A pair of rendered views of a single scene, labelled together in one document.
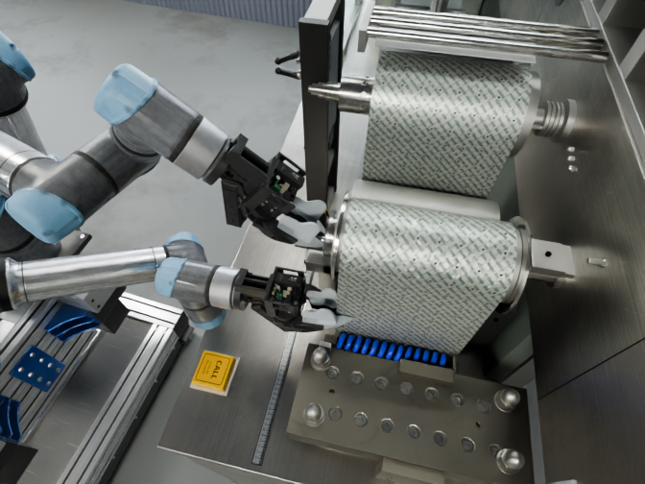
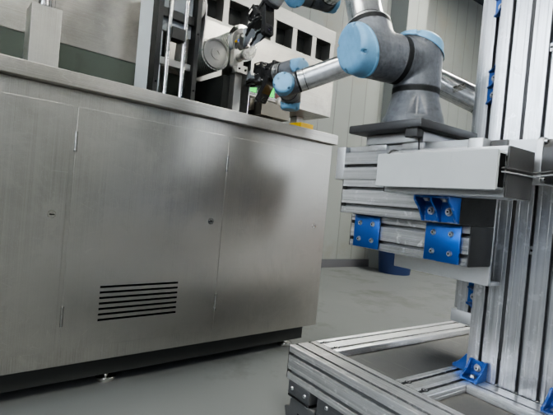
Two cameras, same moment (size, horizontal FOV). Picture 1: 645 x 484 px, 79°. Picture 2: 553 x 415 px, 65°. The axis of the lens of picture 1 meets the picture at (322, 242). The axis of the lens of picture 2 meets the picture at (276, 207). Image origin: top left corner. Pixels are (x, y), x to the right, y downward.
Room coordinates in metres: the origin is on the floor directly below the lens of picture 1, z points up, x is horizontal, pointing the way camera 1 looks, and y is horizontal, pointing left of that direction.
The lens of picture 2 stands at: (1.70, 1.25, 0.61)
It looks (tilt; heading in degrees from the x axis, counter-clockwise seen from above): 1 degrees down; 218
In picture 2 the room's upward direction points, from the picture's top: 5 degrees clockwise
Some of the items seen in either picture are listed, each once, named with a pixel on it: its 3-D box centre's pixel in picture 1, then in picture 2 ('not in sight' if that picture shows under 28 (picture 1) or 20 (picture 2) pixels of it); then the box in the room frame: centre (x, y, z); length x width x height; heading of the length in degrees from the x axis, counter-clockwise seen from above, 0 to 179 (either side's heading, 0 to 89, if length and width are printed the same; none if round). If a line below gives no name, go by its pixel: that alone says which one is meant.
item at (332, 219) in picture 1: (334, 233); (244, 42); (0.37, -0.02, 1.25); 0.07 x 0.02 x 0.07; 168
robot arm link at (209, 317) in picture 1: (202, 298); (290, 95); (0.39, 0.25, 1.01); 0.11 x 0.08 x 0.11; 26
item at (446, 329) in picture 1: (402, 323); (234, 84); (0.28, -0.14, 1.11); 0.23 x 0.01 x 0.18; 78
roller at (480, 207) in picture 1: (418, 221); (201, 58); (0.46, -0.18, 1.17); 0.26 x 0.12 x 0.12; 78
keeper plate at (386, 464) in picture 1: (407, 476); not in sight; (0.07, -0.15, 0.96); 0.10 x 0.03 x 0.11; 78
